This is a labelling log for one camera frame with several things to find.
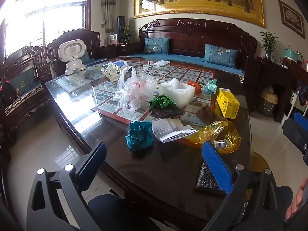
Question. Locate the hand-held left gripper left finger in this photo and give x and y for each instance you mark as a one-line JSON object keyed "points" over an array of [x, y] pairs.
{"points": [[92, 160]]}

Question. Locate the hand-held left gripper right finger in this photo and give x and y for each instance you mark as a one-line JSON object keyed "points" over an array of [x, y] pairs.
{"points": [[216, 168]]}

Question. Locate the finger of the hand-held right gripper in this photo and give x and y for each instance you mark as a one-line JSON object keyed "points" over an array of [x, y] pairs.
{"points": [[294, 137], [300, 120]]}

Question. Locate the yellow cellophane wrapper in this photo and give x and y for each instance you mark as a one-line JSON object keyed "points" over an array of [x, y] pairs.
{"points": [[216, 128]]}

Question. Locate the yellow cardboard box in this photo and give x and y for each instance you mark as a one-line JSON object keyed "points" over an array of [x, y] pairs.
{"points": [[227, 104]]}

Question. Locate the white paper sheets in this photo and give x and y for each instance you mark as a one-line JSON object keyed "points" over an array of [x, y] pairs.
{"points": [[163, 127]]}

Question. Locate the black foam pad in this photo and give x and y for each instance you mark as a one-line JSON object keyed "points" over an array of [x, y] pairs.
{"points": [[168, 113]]}

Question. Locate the white foam block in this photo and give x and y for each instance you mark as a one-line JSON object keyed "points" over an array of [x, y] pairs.
{"points": [[179, 93]]}

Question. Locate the green paper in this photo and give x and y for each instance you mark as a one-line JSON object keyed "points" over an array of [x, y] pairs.
{"points": [[161, 101]]}

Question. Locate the person's right hand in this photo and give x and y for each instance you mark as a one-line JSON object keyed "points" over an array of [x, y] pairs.
{"points": [[299, 197]]}

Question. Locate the small black foam piece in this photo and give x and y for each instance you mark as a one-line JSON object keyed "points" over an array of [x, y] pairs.
{"points": [[204, 180]]}

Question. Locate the white storage rack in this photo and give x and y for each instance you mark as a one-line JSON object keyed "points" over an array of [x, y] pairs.
{"points": [[292, 101]]}

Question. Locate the blue printed bag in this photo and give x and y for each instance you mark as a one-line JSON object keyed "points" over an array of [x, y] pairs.
{"points": [[302, 91]]}

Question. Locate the beige and green bin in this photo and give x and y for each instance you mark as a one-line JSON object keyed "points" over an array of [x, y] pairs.
{"points": [[267, 101]]}

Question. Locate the dark teal crumpled paper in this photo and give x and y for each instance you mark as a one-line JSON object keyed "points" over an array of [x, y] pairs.
{"points": [[139, 136]]}

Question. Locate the brown paper piece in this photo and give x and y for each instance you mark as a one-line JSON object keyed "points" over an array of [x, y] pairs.
{"points": [[207, 115]]}

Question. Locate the carved wooden coffee table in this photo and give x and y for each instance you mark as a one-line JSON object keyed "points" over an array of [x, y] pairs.
{"points": [[149, 173]]}

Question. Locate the dark wooden console table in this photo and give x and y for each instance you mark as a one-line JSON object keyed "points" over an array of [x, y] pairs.
{"points": [[264, 72]]}

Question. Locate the bamboo plant in vase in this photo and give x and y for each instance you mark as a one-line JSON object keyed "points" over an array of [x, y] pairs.
{"points": [[269, 44]]}

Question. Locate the clear plastic bag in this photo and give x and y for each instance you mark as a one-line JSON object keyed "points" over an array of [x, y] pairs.
{"points": [[134, 89]]}

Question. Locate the light teal crumpled paper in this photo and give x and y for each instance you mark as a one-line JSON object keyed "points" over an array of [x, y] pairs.
{"points": [[211, 85]]}

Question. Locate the orange crumpled paper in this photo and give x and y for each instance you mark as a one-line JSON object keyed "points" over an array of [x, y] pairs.
{"points": [[193, 86]]}

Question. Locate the white printed plastic bag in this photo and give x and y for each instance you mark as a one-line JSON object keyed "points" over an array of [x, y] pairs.
{"points": [[112, 73]]}

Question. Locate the small dark framed picture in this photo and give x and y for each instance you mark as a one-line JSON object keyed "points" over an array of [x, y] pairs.
{"points": [[292, 19]]}

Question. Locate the blue embroidered cushion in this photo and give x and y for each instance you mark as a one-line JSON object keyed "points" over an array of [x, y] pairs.
{"points": [[156, 45], [221, 55]]}

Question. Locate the green armchair cushion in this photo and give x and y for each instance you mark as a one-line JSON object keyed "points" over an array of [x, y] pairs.
{"points": [[22, 80]]}

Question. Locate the white robot toy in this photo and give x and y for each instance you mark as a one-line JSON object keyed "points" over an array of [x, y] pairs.
{"points": [[72, 50]]}

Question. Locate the blue sofa seat pad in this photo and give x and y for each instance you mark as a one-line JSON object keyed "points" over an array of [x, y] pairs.
{"points": [[187, 59]]}

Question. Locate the wooden corner side table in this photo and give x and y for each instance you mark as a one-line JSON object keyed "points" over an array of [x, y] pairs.
{"points": [[132, 48]]}

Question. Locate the carved wooden armchair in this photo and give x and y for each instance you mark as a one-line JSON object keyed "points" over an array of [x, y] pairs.
{"points": [[93, 41], [31, 55]]}

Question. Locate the carved wooden sofa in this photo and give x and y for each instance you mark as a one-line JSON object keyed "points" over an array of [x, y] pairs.
{"points": [[187, 41]]}

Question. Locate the green potted plant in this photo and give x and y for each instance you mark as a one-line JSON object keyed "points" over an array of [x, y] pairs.
{"points": [[127, 32]]}

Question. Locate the black tall speaker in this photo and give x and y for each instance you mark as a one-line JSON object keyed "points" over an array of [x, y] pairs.
{"points": [[121, 27]]}

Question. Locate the window with bars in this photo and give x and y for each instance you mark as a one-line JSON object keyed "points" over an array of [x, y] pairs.
{"points": [[48, 16]]}

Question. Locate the patterned curtain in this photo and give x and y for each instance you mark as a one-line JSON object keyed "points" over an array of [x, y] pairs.
{"points": [[108, 9]]}

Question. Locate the gold framed tree painting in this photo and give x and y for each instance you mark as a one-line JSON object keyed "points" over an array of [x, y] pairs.
{"points": [[199, 0]]}

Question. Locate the small photo frame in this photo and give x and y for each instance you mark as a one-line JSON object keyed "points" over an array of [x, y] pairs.
{"points": [[113, 39]]}

